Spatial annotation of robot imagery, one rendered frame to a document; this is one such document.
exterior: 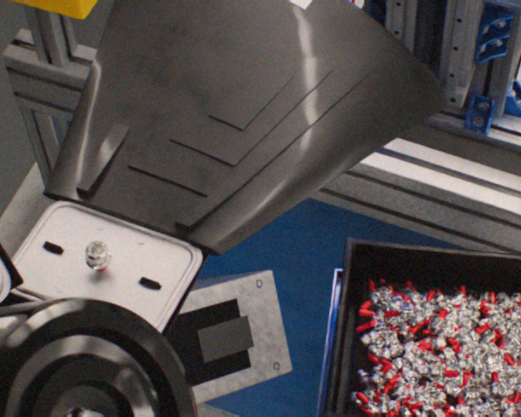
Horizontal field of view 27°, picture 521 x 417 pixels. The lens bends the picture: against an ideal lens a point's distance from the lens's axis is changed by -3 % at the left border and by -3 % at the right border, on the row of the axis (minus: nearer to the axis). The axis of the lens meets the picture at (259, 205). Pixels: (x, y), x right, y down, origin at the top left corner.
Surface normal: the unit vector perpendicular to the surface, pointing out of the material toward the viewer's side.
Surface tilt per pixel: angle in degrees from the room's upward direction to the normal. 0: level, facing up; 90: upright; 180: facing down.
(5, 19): 90
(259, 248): 90
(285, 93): 16
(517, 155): 0
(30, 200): 0
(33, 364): 50
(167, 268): 7
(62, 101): 90
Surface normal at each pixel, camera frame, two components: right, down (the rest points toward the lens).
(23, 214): -0.04, -0.57
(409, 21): -0.36, 0.78
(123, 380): 0.63, -0.06
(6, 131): 0.92, 0.30
